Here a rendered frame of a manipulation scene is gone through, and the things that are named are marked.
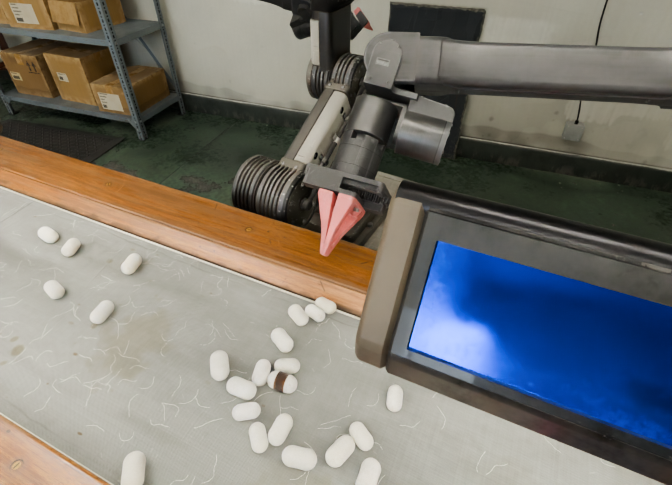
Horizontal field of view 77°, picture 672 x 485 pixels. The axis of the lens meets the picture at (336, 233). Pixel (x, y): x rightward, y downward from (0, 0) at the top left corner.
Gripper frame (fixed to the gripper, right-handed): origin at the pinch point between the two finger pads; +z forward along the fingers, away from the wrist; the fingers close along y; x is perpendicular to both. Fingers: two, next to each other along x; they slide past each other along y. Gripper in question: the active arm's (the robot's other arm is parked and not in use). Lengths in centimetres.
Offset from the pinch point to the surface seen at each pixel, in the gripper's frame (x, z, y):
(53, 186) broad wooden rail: 9, 4, -58
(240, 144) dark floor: 160, -54, -128
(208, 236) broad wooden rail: 9.2, 3.4, -22.7
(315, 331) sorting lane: 6.0, 10.5, 0.4
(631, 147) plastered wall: 174, -106, 70
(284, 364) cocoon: 0.1, 14.8, -0.1
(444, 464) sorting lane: -0.2, 17.4, 20.2
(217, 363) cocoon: -2.4, 17.2, -7.2
